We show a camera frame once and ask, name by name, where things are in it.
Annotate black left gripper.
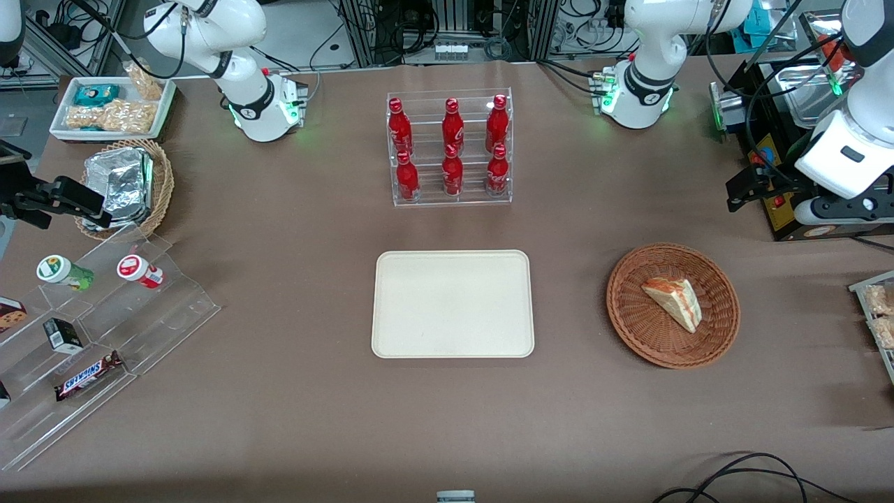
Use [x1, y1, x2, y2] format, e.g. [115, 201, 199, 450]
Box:
[726, 161, 815, 213]

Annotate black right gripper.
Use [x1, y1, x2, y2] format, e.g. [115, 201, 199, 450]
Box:
[0, 162, 113, 231]

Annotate triangular sandwich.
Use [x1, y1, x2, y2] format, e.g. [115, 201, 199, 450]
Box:
[640, 276, 703, 335]

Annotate light wicker basket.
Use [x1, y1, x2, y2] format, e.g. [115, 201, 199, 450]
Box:
[73, 138, 175, 242]

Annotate white rectangular snack tray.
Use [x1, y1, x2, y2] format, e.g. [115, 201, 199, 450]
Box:
[49, 75, 177, 143]

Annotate white tray with snack bags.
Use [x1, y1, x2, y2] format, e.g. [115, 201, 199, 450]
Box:
[848, 270, 894, 386]

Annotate brown round wicker basket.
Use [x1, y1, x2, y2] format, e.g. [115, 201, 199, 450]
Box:
[606, 242, 741, 370]

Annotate cream rectangular plastic tray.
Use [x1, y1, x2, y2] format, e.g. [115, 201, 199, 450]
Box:
[371, 249, 536, 359]

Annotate foil wrapped package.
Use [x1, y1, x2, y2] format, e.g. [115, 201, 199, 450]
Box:
[81, 146, 155, 231]

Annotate black food warmer appliance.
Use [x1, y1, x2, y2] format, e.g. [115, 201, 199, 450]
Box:
[709, 10, 894, 242]

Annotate green lid cup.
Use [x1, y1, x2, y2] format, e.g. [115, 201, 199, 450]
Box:
[36, 254, 96, 293]

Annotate red lid cup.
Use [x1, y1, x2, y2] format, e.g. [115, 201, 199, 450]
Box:
[116, 254, 166, 290]

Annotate clear bag of crackers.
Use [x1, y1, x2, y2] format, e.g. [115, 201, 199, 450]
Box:
[124, 61, 166, 101]
[64, 103, 107, 131]
[100, 99, 157, 136]

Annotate steel food pan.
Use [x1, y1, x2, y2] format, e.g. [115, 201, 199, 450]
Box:
[774, 64, 851, 131]

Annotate teal snack packet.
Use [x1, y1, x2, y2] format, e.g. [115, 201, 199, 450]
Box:
[73, 83, 122, 108]

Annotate clear acrylic stepped shelf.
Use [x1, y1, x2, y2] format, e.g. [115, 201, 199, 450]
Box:
[0, 224, 223, 473]

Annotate small black carton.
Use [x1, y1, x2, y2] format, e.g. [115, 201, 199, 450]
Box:
[43, 317, 85, 356]

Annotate brown cookie box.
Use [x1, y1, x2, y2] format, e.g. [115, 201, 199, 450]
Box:
[0, 296, 29, 335]

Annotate cyan box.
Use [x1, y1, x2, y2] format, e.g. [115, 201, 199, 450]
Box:
[742, 0, 791, 51]

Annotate red food pieces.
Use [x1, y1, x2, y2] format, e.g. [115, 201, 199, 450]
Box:
[830, 31, 858, 72]

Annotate Snickers chocolate bar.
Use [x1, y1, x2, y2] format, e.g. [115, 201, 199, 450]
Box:
[54, 350, 125, 403]

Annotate red cola bottle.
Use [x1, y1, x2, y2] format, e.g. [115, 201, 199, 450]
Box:
[441, 97, 466, 156]
[388, 97, 413, 157]
[441, 143, 465, 197]
[395, 150, 420, 203]
[485, 143, 511, 198]
[485, 94, 510, 154]

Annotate clear acrylic bottle rack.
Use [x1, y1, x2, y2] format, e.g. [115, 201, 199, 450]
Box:
[386, 87, 514, 207]

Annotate steel cylinder with green ring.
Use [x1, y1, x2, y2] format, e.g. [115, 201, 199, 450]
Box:
[708, 80, 752, 135]

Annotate black appliance power cable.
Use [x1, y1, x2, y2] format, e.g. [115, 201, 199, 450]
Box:
[848, 235, 894, 255]

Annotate black floor cable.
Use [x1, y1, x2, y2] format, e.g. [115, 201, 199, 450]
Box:
[652, 452, 861, 503]

